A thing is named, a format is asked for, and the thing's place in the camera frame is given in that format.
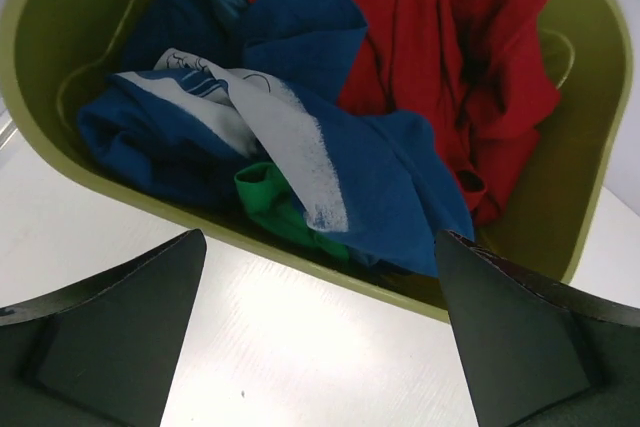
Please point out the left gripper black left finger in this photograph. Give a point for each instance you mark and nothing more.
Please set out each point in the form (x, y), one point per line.
(102, 351)

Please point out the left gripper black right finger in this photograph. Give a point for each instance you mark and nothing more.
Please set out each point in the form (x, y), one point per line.
(535, 351)

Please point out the dark blue printed t-shirt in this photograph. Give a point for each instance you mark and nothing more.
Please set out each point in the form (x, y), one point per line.
(188, 111)

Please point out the green t-shirt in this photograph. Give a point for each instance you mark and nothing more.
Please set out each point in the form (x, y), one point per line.
(268, 200)

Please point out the red t-shirt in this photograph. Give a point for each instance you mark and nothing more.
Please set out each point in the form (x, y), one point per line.
(471, 68)

